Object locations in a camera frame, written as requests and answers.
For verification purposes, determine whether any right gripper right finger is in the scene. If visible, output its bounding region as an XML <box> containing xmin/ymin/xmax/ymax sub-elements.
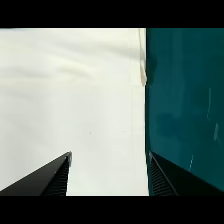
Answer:
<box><xmin>148</xmin><ymin>151</ymin><xmax>224</xmax><ymax>197</ymax></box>

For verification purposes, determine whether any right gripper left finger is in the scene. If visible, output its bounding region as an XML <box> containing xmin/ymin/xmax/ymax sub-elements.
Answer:
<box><xmin>0</xmin><ymin>151</ymin><xmax>73</xmax><ymax>197</ymax></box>

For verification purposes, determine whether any cream T-shirt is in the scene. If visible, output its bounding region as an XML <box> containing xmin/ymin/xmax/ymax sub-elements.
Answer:
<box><xmin>0</xmin><ymin>28</ymin><xmax>150</xmax><ymax>197</ymax></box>

